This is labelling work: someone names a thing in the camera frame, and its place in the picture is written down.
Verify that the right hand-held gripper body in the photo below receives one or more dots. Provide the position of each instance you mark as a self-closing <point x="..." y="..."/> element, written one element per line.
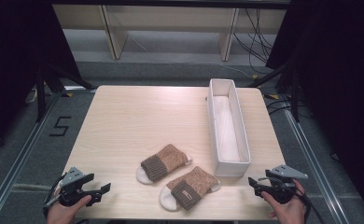
<point x="281" y="189"/>

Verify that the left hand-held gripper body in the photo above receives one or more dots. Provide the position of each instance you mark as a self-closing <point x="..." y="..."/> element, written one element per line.
<point x="72" y="193"/>

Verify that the brown sock with label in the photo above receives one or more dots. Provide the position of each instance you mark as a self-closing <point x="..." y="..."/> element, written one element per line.
<point x="191" y="188"/>

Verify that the plain brown sock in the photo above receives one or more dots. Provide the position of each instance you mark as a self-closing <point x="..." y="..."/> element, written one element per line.
<point x="166" y="162"/>

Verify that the person's right hand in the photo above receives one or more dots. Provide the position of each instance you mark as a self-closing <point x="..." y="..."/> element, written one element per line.
<point x="290" y="211"/>

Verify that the person's left hand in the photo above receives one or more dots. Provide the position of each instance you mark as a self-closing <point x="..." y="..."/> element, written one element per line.
<point x="63" y="214"/>

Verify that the long white box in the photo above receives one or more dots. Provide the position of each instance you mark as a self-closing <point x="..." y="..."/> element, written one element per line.
<point x="230" y="133"/>

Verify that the yellow tape piece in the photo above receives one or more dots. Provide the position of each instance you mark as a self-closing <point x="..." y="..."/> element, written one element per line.
<point x="274" y="96"/>
<point x="67" y="94"/>
<point x="255" y="76"/>

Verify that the black metal stand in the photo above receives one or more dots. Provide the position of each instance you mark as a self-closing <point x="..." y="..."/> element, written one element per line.
<point x="41" y="93"/>
<point x="295" y="93"/>

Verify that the dark curtain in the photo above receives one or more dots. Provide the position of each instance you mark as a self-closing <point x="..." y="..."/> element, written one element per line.
<point x="15" y="62"/>
<point x="338" y="77"/>

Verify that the pale wooden shelf unit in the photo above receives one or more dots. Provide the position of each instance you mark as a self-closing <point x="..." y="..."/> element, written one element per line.
<point x="170" y="17"/>

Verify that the aluminium floor rail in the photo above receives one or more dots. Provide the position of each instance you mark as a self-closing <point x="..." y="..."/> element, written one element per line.
<point x="314" y="168"/>
<point x="24" y="149"/>

